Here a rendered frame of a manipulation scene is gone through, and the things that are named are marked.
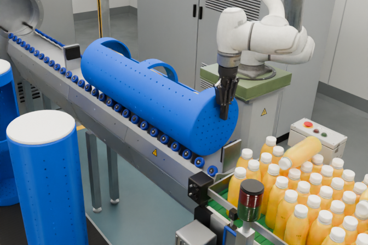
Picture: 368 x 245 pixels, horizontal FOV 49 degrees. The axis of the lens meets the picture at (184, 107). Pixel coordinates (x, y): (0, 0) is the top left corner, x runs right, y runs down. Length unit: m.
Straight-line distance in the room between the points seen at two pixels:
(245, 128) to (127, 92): 0.74
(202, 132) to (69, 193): 0.67
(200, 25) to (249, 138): 1.86
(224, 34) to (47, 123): 0.86
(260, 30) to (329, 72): 3.21
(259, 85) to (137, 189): 1.34
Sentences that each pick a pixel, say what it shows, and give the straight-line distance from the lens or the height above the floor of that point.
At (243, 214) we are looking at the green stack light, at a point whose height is 1.18.
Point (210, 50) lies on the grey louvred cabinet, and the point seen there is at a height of 0.62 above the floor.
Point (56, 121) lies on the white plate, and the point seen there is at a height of 1.04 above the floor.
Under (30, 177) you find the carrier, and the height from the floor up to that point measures 0.87.
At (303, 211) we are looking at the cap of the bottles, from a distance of 1.31.
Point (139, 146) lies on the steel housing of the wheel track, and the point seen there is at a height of 0.86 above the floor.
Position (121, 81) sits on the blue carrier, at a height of 1.15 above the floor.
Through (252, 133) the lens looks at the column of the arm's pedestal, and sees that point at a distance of 2.31.
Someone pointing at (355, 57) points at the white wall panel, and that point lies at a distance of 4.45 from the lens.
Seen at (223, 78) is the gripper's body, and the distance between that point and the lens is 1.54.
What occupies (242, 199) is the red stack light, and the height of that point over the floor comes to 1.23.
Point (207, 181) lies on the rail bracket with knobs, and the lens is 1.51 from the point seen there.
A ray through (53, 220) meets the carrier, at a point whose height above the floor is 0.63.
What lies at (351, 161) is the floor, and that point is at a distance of 3.68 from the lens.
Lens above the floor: 1.93
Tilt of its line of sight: 28 degrees down
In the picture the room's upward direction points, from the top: 2 degrees clockwise
